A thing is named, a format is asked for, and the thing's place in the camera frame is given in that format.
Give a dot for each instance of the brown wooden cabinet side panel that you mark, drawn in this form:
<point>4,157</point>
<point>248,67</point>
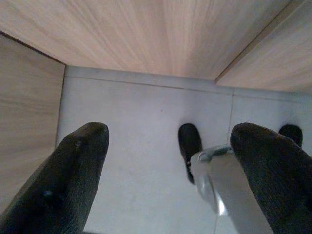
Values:
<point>26,97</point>

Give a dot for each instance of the black robot right foot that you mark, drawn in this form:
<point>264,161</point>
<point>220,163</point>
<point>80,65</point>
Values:
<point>292,134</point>

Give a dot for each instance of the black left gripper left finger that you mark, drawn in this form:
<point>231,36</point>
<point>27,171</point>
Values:
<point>61,185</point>

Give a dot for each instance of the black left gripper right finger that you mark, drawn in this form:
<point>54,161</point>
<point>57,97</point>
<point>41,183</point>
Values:
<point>278,175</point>

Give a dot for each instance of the brown wooden cabinet door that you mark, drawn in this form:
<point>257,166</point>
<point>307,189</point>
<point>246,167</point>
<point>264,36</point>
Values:
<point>122,36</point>
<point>275,61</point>

